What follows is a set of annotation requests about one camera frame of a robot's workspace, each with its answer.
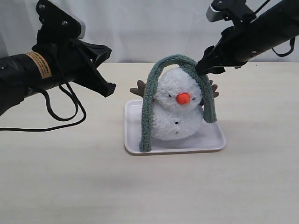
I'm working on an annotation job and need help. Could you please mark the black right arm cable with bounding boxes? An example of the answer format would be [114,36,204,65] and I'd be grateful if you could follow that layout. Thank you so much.
[253,0,296,57]

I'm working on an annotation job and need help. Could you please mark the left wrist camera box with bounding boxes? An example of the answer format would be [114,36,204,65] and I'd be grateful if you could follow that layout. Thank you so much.
[36,0,86,39]

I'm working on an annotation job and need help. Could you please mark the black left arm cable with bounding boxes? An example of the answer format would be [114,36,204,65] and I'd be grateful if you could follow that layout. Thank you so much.
[0,77,87,133]

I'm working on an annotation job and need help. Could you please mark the white plush snowman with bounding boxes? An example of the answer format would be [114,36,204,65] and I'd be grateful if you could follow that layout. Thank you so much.
[130,67,220,141]

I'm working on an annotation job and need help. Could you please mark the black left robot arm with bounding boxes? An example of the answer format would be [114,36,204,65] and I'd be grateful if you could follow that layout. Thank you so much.
[0,28,116,114]

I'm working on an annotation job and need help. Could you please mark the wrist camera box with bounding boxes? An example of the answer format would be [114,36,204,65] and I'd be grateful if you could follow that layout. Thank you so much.
[36,0,86,39]
[205,0,257,23]

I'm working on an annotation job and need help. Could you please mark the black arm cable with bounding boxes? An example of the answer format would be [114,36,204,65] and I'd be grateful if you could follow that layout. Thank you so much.
[253,0,296,57]
[0,77,87,133]

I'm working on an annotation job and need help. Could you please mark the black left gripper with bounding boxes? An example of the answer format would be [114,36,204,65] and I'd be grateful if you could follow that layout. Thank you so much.
[32,28,116,98]

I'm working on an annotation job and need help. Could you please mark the white rectangular tray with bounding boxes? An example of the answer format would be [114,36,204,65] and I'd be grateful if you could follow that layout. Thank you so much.
[124,100,227,156]

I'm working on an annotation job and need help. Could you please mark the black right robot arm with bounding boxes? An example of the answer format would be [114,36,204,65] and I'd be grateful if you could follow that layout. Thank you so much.
[196,0,299,75]

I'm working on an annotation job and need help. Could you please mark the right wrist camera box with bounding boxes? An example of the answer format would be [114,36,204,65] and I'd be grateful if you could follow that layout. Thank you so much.
[205,0,257,23]

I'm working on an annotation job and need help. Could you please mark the green knitted scarf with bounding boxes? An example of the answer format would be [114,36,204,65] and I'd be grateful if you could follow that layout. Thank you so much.
[137,54,217,152]

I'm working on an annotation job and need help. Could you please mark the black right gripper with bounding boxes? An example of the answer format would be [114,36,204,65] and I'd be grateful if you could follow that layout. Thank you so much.
[196,25,257,75]

